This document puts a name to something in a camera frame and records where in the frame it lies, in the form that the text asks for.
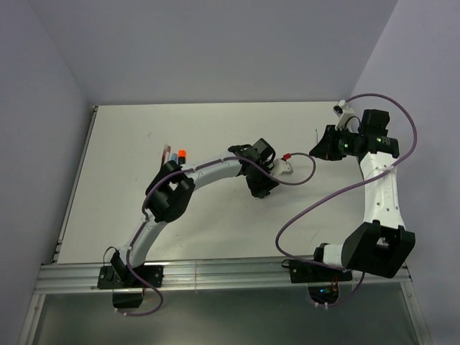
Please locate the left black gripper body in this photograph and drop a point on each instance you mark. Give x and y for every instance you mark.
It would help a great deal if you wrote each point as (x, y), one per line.
(259, 182)

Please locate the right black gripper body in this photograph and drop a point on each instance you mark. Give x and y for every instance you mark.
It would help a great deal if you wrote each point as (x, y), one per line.
(339, 144)

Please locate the black orange highlighter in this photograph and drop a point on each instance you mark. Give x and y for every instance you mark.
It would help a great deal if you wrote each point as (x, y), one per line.
(182, 154)

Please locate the blue highlighter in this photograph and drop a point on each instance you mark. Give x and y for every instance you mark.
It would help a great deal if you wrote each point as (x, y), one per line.
(174, 157)

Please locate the red pen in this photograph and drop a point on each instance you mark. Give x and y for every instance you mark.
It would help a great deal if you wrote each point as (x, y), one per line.
(165, 154)

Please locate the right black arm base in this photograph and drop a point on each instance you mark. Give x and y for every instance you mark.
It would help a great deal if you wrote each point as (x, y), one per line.
(322, 282)

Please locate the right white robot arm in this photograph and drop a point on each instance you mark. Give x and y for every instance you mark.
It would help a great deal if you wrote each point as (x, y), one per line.
(381, 244)

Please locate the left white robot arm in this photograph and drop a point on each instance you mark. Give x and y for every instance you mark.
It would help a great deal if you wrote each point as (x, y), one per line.
(168, 196)

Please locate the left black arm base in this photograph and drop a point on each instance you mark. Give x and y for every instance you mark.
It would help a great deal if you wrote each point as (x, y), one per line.
(143, 276)

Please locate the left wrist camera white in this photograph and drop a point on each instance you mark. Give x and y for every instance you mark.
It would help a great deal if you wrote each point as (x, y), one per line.
(281, 168)

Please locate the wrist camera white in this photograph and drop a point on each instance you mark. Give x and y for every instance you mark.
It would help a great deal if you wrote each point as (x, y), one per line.
(347, 117)
(281, 168)

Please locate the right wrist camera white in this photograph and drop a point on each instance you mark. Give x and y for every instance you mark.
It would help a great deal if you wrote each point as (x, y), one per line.
(347, 117)

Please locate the aluminium rail frame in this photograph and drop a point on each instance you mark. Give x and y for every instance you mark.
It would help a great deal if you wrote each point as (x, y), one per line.
(232, 291)

